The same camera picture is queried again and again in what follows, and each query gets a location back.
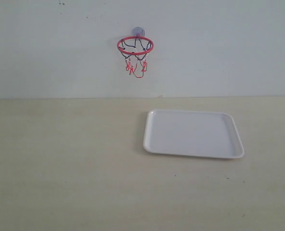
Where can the white plastic tray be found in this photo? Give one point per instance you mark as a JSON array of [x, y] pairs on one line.
[[193, 134]]

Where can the red mini basketball hoop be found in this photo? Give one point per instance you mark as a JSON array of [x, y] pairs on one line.
[[134, 50]]

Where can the clear suction cup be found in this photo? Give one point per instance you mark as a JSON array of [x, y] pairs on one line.
[[138, 32]]

